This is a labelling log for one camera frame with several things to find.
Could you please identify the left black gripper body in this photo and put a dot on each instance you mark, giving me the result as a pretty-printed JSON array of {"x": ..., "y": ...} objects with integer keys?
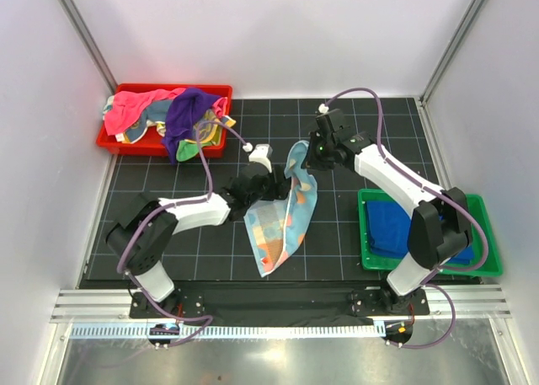
[{"x": 254, "y": 197}]

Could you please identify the black grid mat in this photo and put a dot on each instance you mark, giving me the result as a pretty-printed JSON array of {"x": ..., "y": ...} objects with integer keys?
[{"x": 331, "y": 249}]

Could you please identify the pastel patterned towel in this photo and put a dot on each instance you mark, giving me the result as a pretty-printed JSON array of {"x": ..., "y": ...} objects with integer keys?
[{"x": 276, "y": 229}]

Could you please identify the purple towel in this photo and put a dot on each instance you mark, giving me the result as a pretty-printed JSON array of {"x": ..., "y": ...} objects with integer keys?
[{"x": 185, "y": 111}]

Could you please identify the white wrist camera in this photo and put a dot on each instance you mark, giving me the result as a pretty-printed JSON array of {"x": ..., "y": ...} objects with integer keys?
[
  {"x": 323, "y": 109},
  {"x": 261, "y": 154}
]

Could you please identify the pink towel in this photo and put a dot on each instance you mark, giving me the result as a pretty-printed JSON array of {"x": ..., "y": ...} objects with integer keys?
[{"x": 123, "y": 109}]

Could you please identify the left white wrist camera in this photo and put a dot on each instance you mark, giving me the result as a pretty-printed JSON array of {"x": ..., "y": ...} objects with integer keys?
[{"x": 261, "y": 154}]

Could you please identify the blue towel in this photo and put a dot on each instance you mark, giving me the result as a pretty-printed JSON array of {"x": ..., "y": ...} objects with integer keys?
[{"x": 432, "y": 235}]

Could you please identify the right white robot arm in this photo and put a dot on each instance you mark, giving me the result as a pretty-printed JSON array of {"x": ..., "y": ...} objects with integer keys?
[{"x": 371, "y": 161}]

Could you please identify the red plastic bin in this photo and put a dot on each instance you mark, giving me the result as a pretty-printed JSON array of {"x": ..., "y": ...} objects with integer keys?
[{"x": 151, "y": 142}]

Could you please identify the left aluminium frame post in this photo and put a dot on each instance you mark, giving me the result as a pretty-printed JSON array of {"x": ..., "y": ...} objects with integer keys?
[{"x": 84, "y": 34}]

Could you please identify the aluminium front rail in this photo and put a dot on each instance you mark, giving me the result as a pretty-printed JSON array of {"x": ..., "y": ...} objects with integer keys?
[{"x": 470, "y": 301}]

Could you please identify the perforated cable duct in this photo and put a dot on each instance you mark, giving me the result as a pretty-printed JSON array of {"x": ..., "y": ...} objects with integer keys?
[{"x": 149, "y": 331}]

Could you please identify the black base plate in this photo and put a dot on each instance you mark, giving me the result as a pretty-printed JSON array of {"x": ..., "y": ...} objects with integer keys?
[{"x": 292, "y": 303}]

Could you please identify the right aluminium frame post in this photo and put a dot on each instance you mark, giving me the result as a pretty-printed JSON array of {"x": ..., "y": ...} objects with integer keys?
[{"x": 470, "y": 16}]

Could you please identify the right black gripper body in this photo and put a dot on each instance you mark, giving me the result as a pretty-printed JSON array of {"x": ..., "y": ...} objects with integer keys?
[{"x": 326, "y": 161}]

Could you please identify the green towel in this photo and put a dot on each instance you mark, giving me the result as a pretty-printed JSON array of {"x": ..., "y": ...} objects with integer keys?
[{"x": 187, "y": 150}]

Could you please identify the green plastic bin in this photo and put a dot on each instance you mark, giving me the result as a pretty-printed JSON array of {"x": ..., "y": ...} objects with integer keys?
[{"x": 488, "y": 216}]

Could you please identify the yellow patterned towel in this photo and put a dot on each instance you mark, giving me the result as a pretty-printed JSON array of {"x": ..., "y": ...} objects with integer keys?
[{"x": 207, "y": 129}]

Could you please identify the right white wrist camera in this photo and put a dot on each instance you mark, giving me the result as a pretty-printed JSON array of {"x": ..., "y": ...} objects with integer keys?
[{"x": 323, "y": 109}]

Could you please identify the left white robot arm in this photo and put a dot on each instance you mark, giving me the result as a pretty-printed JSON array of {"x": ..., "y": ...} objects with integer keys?
[{"x": 143, "y": 231}]

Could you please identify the aluminium frame post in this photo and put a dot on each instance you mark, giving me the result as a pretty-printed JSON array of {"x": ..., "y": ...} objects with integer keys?
[
  {"x": 84, "y": 34},
  {"x": 470, "y": 16}
]

